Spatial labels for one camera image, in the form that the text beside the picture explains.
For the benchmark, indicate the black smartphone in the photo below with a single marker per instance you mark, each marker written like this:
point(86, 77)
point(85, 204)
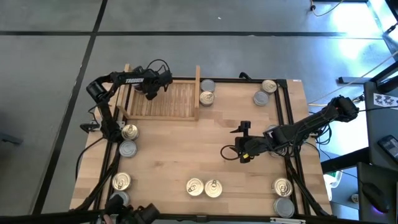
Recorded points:
point(388, 146)

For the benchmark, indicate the blue salmon can gold lid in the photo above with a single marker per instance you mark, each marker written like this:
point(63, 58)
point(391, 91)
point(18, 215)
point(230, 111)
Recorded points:
point(195, 187)
point(206, 98)
point(282, 187)
point(269, 86)
point(129, 132)
point(280, 153)
point(121, 181)
point(213, 188)
point(138, 89)

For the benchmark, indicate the grey metal bracket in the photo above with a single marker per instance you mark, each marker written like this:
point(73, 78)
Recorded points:
point(287, 220)

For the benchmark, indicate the wooden slatted shelf rack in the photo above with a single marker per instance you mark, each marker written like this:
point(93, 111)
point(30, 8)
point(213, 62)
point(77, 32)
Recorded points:
point(174, 99)

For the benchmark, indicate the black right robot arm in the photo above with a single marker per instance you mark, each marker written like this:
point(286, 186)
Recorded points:
point(311, 123)

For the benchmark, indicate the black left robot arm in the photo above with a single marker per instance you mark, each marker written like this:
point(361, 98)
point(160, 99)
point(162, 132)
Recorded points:
point(130, 80)

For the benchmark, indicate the black computer mouse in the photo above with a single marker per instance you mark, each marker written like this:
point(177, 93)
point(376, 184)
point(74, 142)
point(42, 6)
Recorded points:
point(374, 194)

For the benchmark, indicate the white plastic bag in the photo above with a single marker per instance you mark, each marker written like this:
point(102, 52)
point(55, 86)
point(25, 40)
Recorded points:
point(332, 186)

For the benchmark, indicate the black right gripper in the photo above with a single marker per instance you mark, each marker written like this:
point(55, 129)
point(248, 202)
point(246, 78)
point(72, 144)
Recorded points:
point(248, 146)

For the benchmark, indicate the black aluminium table frame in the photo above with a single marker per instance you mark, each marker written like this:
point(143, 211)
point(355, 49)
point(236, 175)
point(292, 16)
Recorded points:
point(230, 80)

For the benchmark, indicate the black table clamp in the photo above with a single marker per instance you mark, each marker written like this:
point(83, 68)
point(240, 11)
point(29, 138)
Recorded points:
point(90, 126)

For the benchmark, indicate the printed white paper sheet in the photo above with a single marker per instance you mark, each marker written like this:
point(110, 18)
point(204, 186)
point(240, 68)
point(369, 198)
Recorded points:
point(385, 100)

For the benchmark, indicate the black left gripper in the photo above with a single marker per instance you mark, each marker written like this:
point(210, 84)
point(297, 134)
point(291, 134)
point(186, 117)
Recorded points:
point(155, 81)

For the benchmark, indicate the dark grey desk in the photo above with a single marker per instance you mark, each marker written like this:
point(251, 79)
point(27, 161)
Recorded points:
point(388, 177)
point(382, 124)

